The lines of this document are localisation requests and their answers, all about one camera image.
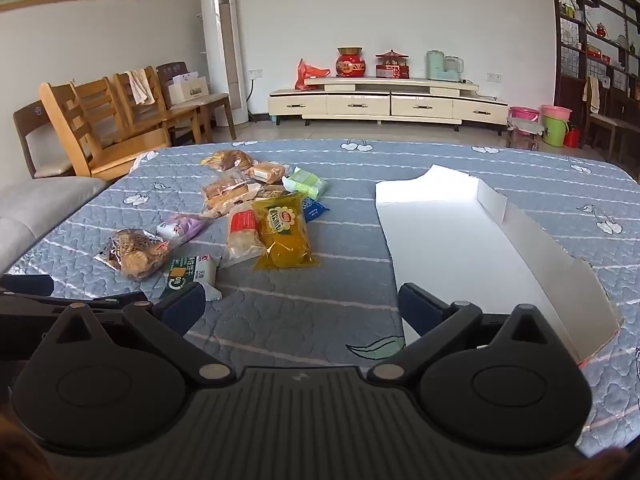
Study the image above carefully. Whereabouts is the dark chair with beige seat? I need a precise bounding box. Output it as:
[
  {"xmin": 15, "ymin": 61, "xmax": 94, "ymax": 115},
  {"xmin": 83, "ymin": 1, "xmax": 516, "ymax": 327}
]
[{"xmin": 156, "ymin": 62, "xmax": 237, "ymax": 142}]

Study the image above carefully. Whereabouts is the dark wooden dining chair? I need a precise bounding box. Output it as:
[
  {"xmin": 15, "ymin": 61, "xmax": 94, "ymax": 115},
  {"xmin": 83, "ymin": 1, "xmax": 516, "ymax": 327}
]
[{"xmin": 582, "ymin": 76, "xmax": 640, "ymax": 152}]

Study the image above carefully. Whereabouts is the red label bread packet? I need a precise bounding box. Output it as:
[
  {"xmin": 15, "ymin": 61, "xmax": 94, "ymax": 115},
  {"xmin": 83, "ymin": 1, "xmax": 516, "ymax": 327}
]
[{"xmin": 220, "ymin": 203, "xmax": 266, "ymax": 268}]

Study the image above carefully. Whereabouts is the red plastic bag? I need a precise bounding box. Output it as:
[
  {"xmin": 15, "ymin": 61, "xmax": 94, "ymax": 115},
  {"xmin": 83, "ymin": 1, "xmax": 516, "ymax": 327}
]
[{"xmin": 296, "ymin": 58, "xmax": 331, "ymax": 91}]

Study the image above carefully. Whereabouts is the blue snack packet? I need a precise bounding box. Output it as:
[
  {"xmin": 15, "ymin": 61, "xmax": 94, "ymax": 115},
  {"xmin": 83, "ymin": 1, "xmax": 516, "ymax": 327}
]
[{"xmin": 300, "ymin": 196, "xmax": 332, "ymax": 223}]

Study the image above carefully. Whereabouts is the dark chair with grey cushion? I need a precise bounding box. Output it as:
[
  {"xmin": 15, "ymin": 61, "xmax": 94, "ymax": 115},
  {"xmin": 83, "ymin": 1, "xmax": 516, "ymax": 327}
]
[{"xmin": 14, "ymin": 100, "xmax": 76, "ymax": 178}]

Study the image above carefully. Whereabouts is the white tower air conditioner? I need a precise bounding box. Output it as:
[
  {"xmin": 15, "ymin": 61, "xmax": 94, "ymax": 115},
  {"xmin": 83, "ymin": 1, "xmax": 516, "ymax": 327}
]
[{"xmin": 200, "ymin": 0, "xmax": 249, "ymax": 126}]

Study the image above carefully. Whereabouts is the yellow chip bag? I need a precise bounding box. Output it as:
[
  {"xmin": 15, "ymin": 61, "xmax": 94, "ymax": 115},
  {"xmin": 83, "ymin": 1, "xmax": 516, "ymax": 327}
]
[{"xmin": 251, "ymin": 194, "xmax": 319, "ymax": 272}]

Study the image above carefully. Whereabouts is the cream television cabinet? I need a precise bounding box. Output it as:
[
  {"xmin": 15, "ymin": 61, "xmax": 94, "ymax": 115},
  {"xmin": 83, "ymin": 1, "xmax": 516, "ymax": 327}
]
[{"xmin": 267, "ymin": 76, "xmax": 510, "ymax": 133}]

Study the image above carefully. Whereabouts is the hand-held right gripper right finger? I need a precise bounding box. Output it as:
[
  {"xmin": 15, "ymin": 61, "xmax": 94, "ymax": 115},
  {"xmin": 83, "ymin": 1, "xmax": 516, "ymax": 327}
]
[{"xmin": 367, "ymin": 282, "xmax": 566, "ymax": 387}]

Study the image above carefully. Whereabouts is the mint green kitchen appliance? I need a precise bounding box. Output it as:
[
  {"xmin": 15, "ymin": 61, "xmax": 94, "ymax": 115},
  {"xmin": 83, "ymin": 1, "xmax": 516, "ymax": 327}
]
[{"xmin": 426, "ymin": 50, "xmax": 465, "ymax": 81}]

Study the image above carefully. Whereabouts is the cream towel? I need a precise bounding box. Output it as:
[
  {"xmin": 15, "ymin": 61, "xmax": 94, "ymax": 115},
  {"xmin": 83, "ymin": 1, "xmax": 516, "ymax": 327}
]
[{"xmin": 582, "ymin": 77, "xmax": 601, "ymax": 114}]

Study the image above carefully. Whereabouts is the light wooden chair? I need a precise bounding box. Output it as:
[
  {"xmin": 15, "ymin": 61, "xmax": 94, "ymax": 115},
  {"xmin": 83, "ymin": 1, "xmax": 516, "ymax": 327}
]
[
  {"xmin": 74, "ymin": 77, "xmax": 132, "ymax": 133},
  {"xmin": 40, "ymin": 82, "xmax": 171, "ymax": 182},
  {"xmin": 114, "ymin": 66, "xmax": 211, "ymax": 145}
]

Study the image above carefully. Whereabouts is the green plastic bucket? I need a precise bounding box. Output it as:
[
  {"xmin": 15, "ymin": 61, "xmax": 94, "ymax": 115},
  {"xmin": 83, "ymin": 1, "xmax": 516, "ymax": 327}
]
[{"xmin": 542, "ymin": 116, "xmax": 569, "ymax": 148}]

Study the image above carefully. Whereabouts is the purple snack packet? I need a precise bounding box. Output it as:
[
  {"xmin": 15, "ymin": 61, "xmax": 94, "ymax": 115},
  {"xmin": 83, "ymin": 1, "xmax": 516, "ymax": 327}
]
[{"xmin": 156, "ymin": 212, "xmax": 213, "ymax": 248}]

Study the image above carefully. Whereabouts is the grey sofa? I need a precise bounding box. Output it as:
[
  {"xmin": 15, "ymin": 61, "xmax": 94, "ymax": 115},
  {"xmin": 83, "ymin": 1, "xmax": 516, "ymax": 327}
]
[{"xmin": 0, "ymin": 176, "xmax": 108, "ymax": 273}]

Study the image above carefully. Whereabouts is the red decorative box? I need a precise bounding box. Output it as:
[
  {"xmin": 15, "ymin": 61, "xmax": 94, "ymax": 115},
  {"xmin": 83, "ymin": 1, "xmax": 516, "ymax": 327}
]
[{"xmin": 375, "ymin": 50, "xmax": 411, "ymax": 80}]

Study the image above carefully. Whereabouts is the small wooden stool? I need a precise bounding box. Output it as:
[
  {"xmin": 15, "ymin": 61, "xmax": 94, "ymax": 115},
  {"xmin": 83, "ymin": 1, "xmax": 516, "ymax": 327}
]
[{"xmin": 506, "ymin": 119, "xmax": 544, "ymax": 152}]

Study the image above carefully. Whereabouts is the dark wooden display shelf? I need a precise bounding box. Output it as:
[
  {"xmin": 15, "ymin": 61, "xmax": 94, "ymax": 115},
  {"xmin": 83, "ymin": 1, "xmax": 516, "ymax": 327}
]
[{"xmin": 547, "ymin": 0, "xmax": 640, "ymax": 126}]

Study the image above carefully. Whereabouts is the blue quilted blanket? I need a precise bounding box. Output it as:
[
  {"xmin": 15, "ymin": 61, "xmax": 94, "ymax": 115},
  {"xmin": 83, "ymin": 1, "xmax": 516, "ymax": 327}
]
[{"xmin": 0, "ymin": 139, "xmax": 640, "ymax": 461}]

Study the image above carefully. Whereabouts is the sliced bread packet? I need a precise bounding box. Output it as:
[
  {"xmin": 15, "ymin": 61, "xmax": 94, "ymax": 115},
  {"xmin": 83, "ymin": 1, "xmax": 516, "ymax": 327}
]
[{"xmin": 202, "ymin": 169, "xmax": 261, "ymax": 212}]

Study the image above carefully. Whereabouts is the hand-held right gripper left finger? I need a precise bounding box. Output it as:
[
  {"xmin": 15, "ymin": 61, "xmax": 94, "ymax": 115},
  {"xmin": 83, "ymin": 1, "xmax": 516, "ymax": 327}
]
[{"xmin": 40, "ymin": 282, "xmax": 237, "ymax": 387}]

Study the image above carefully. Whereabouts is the green and white snack packet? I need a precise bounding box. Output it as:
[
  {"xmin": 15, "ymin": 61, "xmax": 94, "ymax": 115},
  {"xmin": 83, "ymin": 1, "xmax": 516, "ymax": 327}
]
[{"xmin": 164, "ymin": 254, "xmax": 223, "ymax": 302}]

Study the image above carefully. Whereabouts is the white cardboard box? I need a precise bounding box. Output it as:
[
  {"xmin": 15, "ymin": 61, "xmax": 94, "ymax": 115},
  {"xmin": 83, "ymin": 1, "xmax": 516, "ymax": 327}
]
[{"xmin": 375, "ymin": 165, "xmax": 621, "ymax": 365}]

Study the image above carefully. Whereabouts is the beige towel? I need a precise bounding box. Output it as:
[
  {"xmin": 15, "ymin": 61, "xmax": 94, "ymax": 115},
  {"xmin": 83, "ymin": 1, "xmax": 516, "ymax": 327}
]
[{"xmin": 127, "ymin": 69, "xmax": 157, "ymax": 106}]

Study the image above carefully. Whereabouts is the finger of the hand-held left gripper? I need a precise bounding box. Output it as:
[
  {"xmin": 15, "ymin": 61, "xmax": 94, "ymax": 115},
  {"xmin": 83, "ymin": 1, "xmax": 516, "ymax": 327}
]
[
  {"xmin": 0, "ymin": 291, "xmax": 76, "ymax": 310},
  {"xmin": 0, "ymin": 274, "xmax": 55, "ymax": 297}
]

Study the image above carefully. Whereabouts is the small orange bread packet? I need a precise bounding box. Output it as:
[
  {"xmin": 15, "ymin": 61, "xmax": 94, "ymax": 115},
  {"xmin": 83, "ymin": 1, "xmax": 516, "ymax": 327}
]
[{"xmin": 247, "ymin": 161, "xmax": 291, "ymax": 184}]

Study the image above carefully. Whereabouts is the red jar with gold rim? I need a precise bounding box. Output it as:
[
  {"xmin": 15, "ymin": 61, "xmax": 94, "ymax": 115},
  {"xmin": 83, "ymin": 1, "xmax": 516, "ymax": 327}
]
[{"xmin": 336, "ymin": 47, "xmax": 368, "ymax": 78}]

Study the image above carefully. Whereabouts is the light green snack packet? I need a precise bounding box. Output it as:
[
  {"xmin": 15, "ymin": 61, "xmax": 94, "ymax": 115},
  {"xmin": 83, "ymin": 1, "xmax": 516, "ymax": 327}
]
[{"xmin": 282, "ymin": 167, "xmax": 328, "ymax": 200}]

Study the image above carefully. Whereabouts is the clear biscuit bag red print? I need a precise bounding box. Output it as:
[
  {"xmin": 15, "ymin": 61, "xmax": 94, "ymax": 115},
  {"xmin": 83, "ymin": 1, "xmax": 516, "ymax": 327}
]
[{"xmin": 94, "ymin": 228, "xmax": 171, "ymax": 281}]

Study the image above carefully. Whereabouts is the clear bag of round cookies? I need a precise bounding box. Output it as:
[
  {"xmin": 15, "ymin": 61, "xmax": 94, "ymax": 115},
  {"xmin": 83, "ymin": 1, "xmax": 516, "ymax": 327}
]
[{"xmin": 201, "ymin": 150, "xmax": 253, "ymax": 171}]

